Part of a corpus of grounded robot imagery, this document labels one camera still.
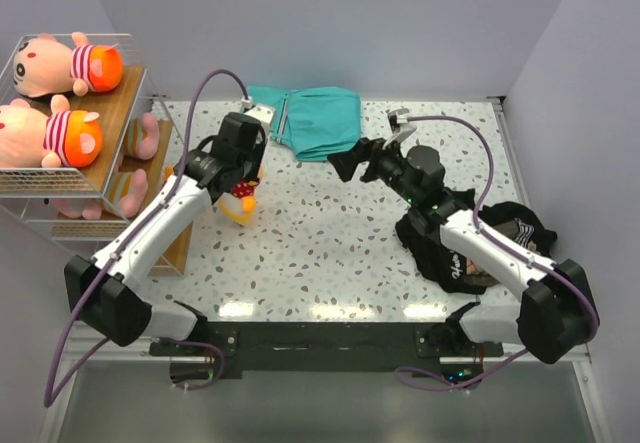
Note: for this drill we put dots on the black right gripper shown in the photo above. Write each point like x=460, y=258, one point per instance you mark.
x=347, y=163

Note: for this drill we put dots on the orange bear polka dress back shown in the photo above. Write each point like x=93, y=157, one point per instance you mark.
x=241, y=203

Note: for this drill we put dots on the orange bear polka dress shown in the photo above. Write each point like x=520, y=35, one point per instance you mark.
x=167, y=173
x=241, y=203

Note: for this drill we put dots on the orange bear polka dress front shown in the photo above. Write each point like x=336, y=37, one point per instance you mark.
x=167, y=173

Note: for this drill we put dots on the pink pig striped shirt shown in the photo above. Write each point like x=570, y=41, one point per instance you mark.
x=142, y=137

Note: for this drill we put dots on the pink pig toy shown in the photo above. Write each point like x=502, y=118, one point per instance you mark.
x=123, y=197

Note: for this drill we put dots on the black-haired doll orange pants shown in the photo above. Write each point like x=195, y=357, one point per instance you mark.
x=44, y=66

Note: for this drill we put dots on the face-up doll orange hat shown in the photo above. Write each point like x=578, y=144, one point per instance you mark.
x=64, y=138

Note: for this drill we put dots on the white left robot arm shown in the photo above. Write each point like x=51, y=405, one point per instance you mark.
x=102, y=290

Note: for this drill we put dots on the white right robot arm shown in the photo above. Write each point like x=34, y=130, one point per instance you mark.
x=554, y=309

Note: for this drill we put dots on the folded teal cloth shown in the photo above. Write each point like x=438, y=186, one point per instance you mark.
x=315, y=122

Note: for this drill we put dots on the black printed garment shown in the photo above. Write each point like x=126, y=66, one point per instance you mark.
x=457, y=273

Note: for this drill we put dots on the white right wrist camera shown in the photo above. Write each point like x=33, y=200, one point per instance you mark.
x=401, y=126

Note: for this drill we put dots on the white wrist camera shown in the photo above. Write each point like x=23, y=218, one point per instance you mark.
x=264, y=114
x=401, y=126

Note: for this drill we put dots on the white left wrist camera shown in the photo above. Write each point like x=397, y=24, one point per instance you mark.
x=264, y=114

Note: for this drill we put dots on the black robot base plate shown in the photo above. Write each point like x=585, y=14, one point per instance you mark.
x=231, y=349

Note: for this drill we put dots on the white wire wooden shelf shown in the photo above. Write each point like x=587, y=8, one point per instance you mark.
x=27, y=192

